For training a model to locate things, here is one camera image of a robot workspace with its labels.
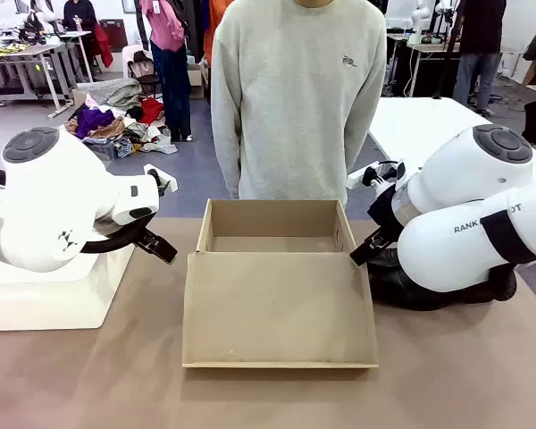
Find brown cardboard shoe box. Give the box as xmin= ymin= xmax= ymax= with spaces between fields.
xmin=181 ymin=198 xmax=380 ymax=370

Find bystander in black and jeans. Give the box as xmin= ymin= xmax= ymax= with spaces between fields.
xmin=452 ymin=0 xmax=509 ymax=118

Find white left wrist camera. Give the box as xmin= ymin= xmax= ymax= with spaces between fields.
xmin=142 ymin=164 xmax=179 ymax=195

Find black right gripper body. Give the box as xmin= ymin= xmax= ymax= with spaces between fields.
xmin=367 ymin=184 xmax=407 ymax=240

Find black folding chair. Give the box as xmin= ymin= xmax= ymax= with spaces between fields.
xmin=126 ymin=44 xmax=163 ymax=97

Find hanging pink shirt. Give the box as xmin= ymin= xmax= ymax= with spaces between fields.
xmin=143 ymin=0 xmax=187 ymax=53

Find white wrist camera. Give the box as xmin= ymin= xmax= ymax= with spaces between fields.
xmin=142 ymin=164 xmax=179 ymax=195
xmin=346 ymin=159 xmax=406 ymax=191

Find background cardboard box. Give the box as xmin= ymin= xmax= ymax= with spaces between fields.
xmin=187 ymin=62 xmax=207 ymax=101

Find hanging red garment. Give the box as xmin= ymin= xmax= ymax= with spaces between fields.
xmin=93 ymin=21 xmax=114 ymax=70

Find white plastic bin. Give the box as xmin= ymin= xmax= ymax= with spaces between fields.
xmin=0 ymin=243 xmax=136 ymax=332

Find grey work desk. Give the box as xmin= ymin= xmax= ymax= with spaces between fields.
xmin=0 ymin=42 xmax=80 ymax=120

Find seated person in black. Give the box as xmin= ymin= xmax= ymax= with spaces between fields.
xmin=62 ymin=0 xmax=99 ymax=33

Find hanging navy trousers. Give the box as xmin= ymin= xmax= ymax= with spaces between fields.
xmin=150 ymin=39 xmax=194 ymax=143

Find black tripod pole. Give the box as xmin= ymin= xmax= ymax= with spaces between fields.
xmin=431 ymin=0 xmax=462 ymax=100

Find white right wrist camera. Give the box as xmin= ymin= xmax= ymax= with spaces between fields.
xmin=346 ymin=159 xmax=406 ymax=191

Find person in grey sweatshirt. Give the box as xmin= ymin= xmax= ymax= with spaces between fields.
xmin=210 ymin=0 xmax=389 ymax=211

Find background lab table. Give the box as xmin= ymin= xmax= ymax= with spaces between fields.
xmin=386 ymin=32 xmax=462 ymax=98

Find pile of mixed clothes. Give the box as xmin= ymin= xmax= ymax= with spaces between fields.
xmin=63 ymin=78 xmax=180 ymax=161

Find white side table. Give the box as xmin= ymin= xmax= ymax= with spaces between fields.
xmin=368 ymin=97 xmax=536 ymax=180

